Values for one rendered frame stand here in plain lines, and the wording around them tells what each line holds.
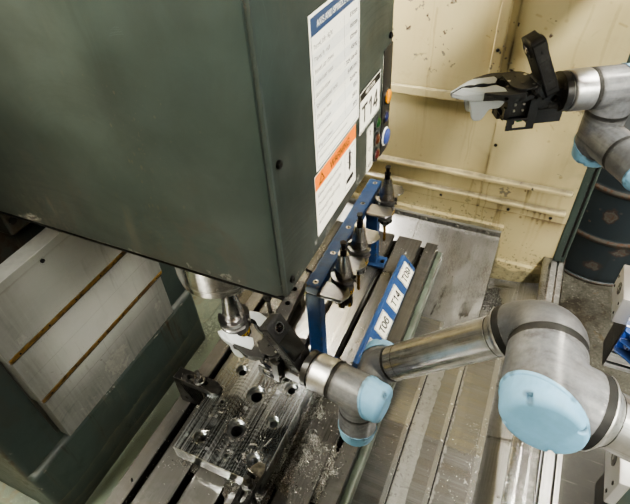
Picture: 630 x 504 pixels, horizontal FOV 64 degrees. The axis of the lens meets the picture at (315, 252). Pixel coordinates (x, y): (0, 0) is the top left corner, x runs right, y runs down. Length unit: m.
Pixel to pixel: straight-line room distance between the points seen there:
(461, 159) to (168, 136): 1.33
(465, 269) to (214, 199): 1.39
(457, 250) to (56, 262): 1.33
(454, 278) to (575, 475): 0.85
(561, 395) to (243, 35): 0.58
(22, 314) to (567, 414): 1.03
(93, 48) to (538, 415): 0.70
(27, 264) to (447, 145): 1.29
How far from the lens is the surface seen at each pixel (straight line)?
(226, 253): 0.69
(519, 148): 1.76
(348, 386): 0.94
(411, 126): 1.80
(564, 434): 0.79
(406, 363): 1.03
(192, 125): 0.59
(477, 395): 1.67
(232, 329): 1.03
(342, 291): 1.21
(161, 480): 1.38
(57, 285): 1.27
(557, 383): 0.76
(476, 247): 1.95
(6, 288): 1.19
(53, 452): 1.55
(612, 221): 2.92
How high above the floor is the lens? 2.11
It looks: 43 degrees down
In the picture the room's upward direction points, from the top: 4 degrees counter-clockwise
